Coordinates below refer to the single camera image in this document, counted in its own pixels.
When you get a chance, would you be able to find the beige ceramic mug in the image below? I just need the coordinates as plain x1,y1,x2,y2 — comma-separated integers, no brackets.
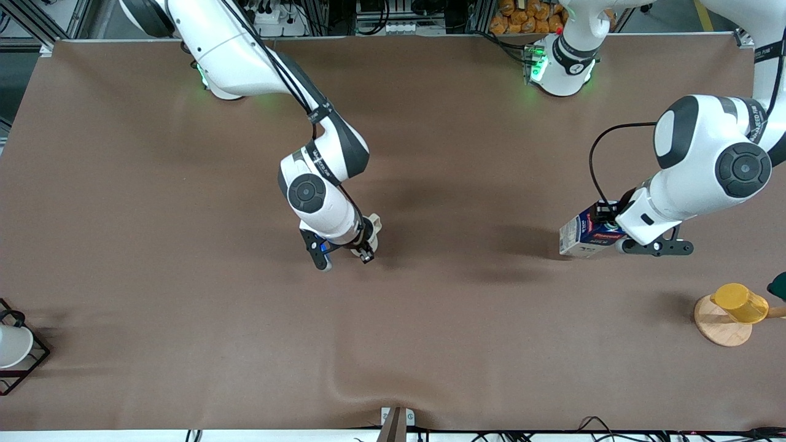
364,213,383,254

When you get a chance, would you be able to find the blue milk carton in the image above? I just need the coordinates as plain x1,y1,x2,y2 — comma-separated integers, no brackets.
559,204,628,258

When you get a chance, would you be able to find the yellow plastic cup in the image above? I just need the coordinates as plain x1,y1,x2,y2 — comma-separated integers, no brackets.
710,283,769,325

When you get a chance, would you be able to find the brown table mat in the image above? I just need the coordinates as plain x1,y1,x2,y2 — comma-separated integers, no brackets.
0,34,786,432

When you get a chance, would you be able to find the wooden mug stand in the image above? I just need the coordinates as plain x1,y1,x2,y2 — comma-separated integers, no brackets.
694,293,786,347

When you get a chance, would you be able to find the bag of orange breads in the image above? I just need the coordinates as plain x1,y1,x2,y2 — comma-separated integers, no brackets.
489,0,618,36

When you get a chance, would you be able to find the white power strip with plugs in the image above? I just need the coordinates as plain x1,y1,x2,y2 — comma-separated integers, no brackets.
246,0,309,37

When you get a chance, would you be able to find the white bowl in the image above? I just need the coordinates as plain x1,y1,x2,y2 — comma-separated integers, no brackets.
0,324,34,370

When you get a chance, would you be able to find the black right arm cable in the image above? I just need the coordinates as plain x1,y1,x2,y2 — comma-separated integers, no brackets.
221,0,363,215

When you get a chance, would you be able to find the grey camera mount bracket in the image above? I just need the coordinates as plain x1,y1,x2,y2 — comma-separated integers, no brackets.
376,406,417,442

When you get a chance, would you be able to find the black base cable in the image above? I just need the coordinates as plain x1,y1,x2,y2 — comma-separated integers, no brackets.
476,28,536,67

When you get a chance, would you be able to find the black wire rack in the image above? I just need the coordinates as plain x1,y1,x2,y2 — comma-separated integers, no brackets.
0,298,51,397

